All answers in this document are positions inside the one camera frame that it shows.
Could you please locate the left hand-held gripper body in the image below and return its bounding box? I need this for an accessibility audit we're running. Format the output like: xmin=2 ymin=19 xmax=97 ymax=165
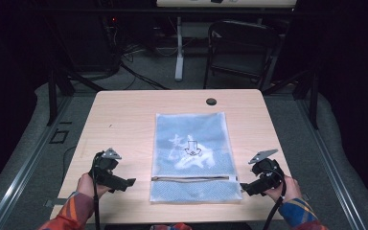
xmin=88 ymin=148 xmax=123 ymax=190

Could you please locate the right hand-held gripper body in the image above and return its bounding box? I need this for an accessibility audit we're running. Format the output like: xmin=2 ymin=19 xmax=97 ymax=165
xmin=247 ymin=149 xmax=286 ymax=194

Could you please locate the blue mesh zipper bag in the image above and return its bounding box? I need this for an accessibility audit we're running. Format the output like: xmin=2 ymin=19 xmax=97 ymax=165
xmin=149 ymin=111 xmax=244 ymax=204

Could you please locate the person's left hand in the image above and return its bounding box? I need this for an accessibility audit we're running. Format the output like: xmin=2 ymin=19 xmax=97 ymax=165
xmin=76 ymin=172 xmax=113 ymax=199

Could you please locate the person's right hand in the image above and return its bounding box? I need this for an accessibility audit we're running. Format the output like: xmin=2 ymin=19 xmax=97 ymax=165
xmin=263 ymin=174 xmax=303 ymax=204

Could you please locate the person's red patterned clothing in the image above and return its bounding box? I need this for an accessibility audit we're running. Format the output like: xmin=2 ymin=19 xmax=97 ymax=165
xmin=149 ymin=222 xmax=194 ymax=230

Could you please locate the black metal stand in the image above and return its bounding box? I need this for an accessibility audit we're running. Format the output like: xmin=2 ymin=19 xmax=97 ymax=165
xmin=262 ymin=67 xmax=320 ymax=130
xmin=45 ymin=66 xmax=104 ymax=127

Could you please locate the black computer tower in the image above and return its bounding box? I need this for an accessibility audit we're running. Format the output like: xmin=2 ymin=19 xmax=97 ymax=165
xmin=52 ymin=13 xmax=120 ymax=74

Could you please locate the white table leg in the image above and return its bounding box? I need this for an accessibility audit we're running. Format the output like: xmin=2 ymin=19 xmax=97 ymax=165
xmin=174 ymin=16 xmax=185 ymax=82

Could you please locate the black folding chair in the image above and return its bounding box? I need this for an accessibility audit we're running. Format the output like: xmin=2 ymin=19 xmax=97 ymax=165
xmin=202 ymin=19 xmax=283 ymax=91

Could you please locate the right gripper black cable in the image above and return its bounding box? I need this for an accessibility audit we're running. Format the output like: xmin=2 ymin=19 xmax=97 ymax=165
xmin=262 ymin=167 xmax=288 ymax=230

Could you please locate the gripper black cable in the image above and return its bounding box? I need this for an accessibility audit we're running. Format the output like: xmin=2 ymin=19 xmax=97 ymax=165
xmin=262 ymin=167 xmax=288 ymax=230
xmin=91 ymin=152 xmax=102 ymax=230

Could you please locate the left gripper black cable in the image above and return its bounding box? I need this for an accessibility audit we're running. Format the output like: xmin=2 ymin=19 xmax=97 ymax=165
xmin=91 ymin=152 xmax=102 ymax=230

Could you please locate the thin black floor cable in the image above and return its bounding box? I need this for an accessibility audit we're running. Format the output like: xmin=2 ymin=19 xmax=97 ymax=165
xmin=61 ymin=145 xmax=78 ymax=184

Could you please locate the grey table bracket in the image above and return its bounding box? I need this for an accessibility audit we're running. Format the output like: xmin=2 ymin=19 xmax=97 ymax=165
xmin=43 ymin=197 xmax=69 ymax=208

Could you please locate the aluminium floor rail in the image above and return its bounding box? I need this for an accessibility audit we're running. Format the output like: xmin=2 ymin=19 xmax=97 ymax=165
xmin=295 ymin=98 xmax=368 ymax=230
xmin=0 ymin=95 xmax=74 ymax=230

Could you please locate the black floor cable bundle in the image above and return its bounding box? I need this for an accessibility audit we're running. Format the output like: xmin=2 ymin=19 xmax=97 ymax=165
xmin=118 ymin=44 xmax=171 ymax=91

